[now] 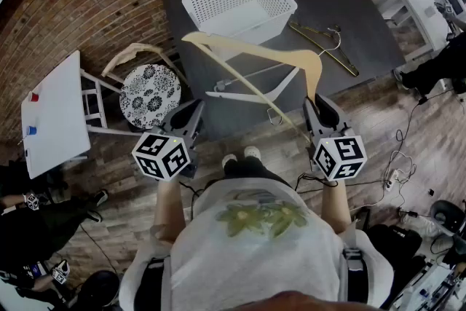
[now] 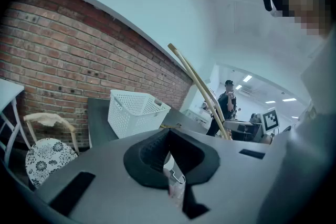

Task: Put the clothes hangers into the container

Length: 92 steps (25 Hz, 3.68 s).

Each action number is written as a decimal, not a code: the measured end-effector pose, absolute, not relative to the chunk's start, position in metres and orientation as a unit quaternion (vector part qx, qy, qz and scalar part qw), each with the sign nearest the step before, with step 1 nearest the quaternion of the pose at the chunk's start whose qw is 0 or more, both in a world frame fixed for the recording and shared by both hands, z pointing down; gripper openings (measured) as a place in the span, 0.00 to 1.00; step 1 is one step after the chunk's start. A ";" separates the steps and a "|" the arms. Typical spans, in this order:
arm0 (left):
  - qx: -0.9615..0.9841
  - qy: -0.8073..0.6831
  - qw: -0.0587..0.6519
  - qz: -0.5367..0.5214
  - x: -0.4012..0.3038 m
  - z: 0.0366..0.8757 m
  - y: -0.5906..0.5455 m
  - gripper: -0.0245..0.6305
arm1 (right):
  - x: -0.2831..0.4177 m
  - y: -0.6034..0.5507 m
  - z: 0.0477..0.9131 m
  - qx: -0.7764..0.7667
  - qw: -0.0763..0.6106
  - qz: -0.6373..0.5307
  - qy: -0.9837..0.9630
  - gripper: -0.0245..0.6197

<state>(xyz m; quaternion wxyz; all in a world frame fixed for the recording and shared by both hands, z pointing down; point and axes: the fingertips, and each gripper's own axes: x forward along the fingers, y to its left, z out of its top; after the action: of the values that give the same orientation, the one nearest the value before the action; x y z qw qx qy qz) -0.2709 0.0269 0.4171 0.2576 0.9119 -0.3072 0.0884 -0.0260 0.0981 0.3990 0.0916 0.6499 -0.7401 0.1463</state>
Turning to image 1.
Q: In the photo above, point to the person's white floral t-shirt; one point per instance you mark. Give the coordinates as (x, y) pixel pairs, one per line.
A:
(255, 258)

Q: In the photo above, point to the small white table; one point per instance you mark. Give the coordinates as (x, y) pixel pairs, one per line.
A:
(54, 113)

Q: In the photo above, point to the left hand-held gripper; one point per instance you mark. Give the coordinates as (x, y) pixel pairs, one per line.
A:
(160, 156)

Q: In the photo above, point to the wooden clothes hanger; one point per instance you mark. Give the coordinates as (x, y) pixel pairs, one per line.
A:
(276, 54)

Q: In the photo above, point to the chair with floral seat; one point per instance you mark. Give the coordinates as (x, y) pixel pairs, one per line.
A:
(149, 94)

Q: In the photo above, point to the person's shoe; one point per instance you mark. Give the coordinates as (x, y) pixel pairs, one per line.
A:
(253, 152)
(229, 159)

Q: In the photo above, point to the white plastic laundry basket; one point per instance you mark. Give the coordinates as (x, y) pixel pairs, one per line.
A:
(240, 16)

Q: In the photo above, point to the blue cup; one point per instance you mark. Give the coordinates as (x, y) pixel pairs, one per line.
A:
(32, 130)

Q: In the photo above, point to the person's black trousers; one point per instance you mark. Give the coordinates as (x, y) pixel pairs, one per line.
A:
(251, 167)

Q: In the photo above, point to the gold metal clothes hanger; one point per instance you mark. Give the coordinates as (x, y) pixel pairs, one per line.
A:
(348, 67)

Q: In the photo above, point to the red cup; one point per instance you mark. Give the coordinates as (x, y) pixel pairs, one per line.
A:
(34, 97)

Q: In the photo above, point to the white plastic clothes hanger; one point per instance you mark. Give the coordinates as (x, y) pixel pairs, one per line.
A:
(236, 95)

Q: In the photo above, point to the person's right forearm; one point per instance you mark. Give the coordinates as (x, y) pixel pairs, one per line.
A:
(336, 204)

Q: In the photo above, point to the person's left forearm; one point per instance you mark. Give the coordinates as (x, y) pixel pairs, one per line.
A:
(167, 207)

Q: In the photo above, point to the person's right shoe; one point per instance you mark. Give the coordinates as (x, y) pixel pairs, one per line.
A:
(253, 152)

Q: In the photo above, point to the white power strip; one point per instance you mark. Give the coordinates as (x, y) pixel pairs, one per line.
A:
(391, 181)

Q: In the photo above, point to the person's left shoe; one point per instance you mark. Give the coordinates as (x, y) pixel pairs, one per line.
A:
(229, 159)

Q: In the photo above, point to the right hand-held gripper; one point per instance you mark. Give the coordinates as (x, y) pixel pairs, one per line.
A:
(338, 156)

